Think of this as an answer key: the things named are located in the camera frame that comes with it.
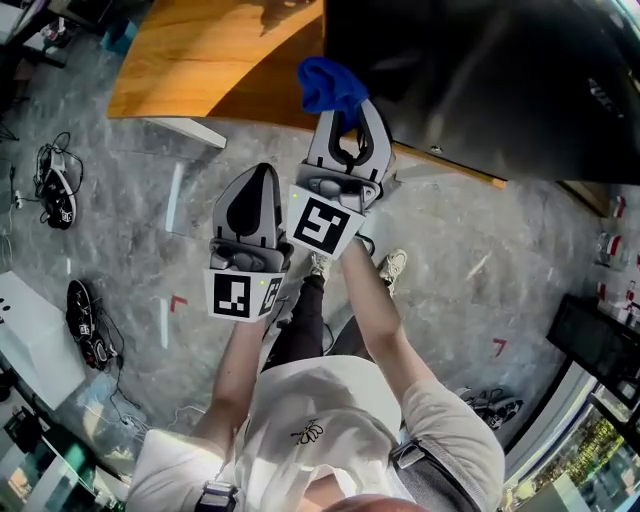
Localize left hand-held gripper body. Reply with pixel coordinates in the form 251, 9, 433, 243
201, 237, 296, 324

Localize stack of wooden planks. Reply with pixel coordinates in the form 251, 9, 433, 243
557, 179, 614, 218

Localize blue waste bin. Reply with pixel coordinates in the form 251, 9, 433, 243
99, 19, 139, 52

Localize person's right forearm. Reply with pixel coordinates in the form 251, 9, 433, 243
338, 238, 437, 404

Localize cluster of clear plastic bottles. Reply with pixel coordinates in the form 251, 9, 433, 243
594, 194, 640, 322

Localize black side table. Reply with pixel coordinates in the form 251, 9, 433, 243
0, 0, 69, 69

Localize black device with cables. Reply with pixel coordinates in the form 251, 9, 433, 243
65, 278, 126, 373
32, 131, 86, 231
454, 385, 526, 432

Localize person's left shoe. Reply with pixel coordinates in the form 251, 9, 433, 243
308, 251, 334, 282

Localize black trousers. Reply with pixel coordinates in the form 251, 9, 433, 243
261, 273, 375, 372

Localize white cabinet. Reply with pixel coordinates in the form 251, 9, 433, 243
0, 269, 88, 412

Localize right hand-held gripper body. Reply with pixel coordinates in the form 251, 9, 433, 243
285, 159, 386, 262

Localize black framed screen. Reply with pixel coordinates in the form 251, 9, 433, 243
545, 293, 640, 412

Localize large glass window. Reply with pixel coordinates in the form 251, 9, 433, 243
504, 369, 640, 512

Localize wooden table with white legs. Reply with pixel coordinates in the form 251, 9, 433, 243
107, 0, 509, 190

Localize person's left forearm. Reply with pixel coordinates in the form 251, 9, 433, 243
191, 319, 272, 454

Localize person's right shoe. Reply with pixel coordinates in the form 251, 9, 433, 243
378, 248, 409, 297

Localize grey black harness strap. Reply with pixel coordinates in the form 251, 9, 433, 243
389, 438, 484, 512
193, 479, 242, 512

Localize black mini fridge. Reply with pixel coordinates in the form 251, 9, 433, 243
323, 0, 640, 184

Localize white t-shirt with flower print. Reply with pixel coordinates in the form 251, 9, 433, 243
127, 353, 507, 512

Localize person's shoe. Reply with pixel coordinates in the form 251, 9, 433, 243
378, 248, 409, 297
308, 251, 334, 282

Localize blue cleaning cloth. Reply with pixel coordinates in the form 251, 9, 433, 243
297, 55, 372, 116

